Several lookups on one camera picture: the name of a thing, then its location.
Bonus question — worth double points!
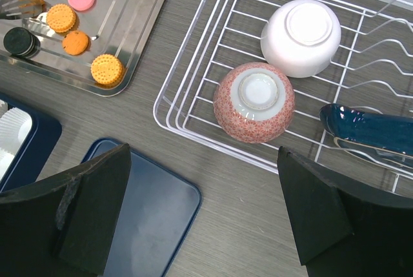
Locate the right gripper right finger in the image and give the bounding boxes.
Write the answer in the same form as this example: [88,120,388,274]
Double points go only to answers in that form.
[277,147,412,276]

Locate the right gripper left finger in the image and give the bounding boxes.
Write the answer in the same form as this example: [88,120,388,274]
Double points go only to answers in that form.
[1,143,132,276]

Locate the orange chip cookie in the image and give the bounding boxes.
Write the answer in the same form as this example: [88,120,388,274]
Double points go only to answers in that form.
[62,30,89,56]

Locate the orange sandwich cookie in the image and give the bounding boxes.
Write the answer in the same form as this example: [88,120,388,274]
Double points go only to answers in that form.
[90,54,123,85]
[46,4,77,33]

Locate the metal tongs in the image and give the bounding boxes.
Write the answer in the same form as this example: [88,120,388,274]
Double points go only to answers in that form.
[1,0,45,20]

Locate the navy blue box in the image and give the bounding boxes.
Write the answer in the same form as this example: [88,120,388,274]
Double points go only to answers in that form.
[1,93,62,192]

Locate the navy blue lid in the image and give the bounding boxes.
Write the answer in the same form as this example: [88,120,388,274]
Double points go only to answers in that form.
[80,138,203,277]

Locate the dark blue ceramic spoon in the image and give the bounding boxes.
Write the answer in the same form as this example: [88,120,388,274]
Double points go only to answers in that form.
[319,103,412,170]

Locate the white paper cup back-right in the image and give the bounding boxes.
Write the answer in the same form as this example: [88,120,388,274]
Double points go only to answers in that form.
[1,100,33,181]

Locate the red patterned bowl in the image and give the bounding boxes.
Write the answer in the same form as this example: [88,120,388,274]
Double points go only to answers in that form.
[213,62,295,143]

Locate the black sandwich cookie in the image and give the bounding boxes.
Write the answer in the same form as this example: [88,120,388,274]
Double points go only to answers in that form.
[3,27,39,57]

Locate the white bowl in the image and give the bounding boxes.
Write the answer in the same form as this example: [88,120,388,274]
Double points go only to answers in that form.
[260,0,341,78]

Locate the steel baking tray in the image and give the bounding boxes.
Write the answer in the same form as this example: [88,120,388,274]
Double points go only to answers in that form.
[1,0,165,97]

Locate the white wire dish rack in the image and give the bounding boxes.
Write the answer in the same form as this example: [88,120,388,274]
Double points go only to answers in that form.
[153,0,412,197]

